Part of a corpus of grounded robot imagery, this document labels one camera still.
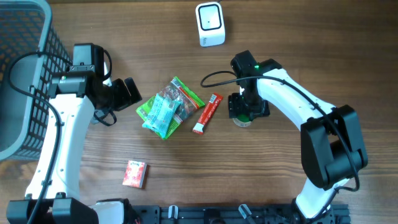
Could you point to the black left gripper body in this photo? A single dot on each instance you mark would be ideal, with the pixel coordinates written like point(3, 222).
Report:
point(116, 96)

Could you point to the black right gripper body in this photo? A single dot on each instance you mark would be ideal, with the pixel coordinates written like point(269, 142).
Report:
point(251, 106)

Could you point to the green lid jar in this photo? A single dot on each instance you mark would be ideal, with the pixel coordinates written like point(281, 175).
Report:
point(242, 121)

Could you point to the teal packet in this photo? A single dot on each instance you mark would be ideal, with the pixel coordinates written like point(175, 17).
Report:
point(161, 114)

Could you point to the green snack packet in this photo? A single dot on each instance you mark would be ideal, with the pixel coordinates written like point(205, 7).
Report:
point(176, 90)

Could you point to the red stick packet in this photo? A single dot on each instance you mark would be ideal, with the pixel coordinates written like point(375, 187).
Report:
point(207, 113)

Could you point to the pink tissue pack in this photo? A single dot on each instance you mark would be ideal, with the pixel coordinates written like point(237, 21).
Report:
point(135, 174)

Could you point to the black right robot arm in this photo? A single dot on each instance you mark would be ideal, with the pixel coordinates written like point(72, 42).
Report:
point(332, 145)

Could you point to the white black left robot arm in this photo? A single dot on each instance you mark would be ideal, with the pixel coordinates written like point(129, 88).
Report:
point(74, 97)

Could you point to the grey plastic mesh basket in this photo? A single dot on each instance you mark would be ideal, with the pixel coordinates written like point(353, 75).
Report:
point(31, 52)

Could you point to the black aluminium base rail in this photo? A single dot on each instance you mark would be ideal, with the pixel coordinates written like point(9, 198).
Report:
point(268, 214)

